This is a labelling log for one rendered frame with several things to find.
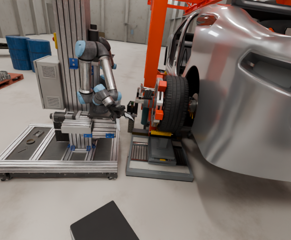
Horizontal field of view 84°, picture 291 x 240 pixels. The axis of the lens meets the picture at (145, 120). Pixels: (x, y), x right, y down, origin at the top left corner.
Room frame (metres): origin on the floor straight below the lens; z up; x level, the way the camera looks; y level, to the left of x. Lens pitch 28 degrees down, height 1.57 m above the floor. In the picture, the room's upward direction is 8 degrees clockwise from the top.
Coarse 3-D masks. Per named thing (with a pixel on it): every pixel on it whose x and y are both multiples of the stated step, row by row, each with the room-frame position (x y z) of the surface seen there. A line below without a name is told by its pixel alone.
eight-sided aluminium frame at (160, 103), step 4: (156, 80) 1.90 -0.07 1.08; (156, 100) 1.55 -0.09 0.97; (160, 100) 1.55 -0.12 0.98; (156, 104) 1.53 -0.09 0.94; (160, 104) 1.53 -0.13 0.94; (152, 108) 1.97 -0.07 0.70; (156, 108) 1.53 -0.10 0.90; (160, 108) 1.53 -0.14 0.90; (152, 112) 1.93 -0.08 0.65; (152, 116) 1.88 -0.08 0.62; (152, 120) 1.77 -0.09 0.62; (156, 120) 1.53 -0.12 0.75; (152, 124) 1.61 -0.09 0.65; (156, 124) 1.60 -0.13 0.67
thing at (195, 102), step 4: (196, 96) 1.84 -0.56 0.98; (192, 100) 1.83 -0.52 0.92; (196, 100) 1.80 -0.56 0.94; (188, 104) 1.91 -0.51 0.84; (192, 104) 1.79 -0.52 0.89; (196, 104) 1.77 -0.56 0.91; (188, 108) 1.87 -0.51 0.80; (192, 108) 1.77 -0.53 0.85; (196, 108) 1.74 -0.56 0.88; (192, 112) 1.83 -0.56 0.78
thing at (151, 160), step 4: (148, 140) 1.97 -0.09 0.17; (148, 144) 1.88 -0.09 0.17; (172, 144) 1.96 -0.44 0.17; (148, 148) 1.79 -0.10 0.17; (148, 152) 1.70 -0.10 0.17; (148, 156) 1.63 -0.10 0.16; (148, 160) 1.57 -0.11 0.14; (152, 160) 1.58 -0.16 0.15; (156, 160) 1.58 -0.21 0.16; (160, 160) 1.58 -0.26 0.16; (164, 160) 1.58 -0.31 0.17; (168, 160) 1.60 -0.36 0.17; (172, 160) 1.63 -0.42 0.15; (156, 164) 1.58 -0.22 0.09; (160, 164) 1.58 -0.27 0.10; (164, 164) 1.58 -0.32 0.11; (168, 164) 1.59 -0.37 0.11; (172, 164) 1.59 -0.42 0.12
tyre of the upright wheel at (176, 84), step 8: (168, 80) 1.68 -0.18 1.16; (176, 80) 1.70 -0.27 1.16; (184, 80) 1.73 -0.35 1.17; (168, 88) 1.59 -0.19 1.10; (176, 88) 1.61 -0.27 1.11; (184, 88) 1.63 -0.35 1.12; (168, 96) 1.54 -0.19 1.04; (176, 96) 1.54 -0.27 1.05; (184, 96) 1.56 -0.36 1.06; (168, 104) 1.50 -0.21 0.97; (176, 104) 1.50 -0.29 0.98; (184, 104) 1.51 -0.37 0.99; (168, 112) 1.48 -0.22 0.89; (176, 112) 1.48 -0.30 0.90; (184, 112) 1.49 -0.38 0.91; (168, 120) 1.48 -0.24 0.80; (176, 120) 1.49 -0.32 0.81; (184, 120) 1.49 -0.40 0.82; (160, 128) 1.54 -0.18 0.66; (168, 128) 1.52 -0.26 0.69; (176, 128) 1.52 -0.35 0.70
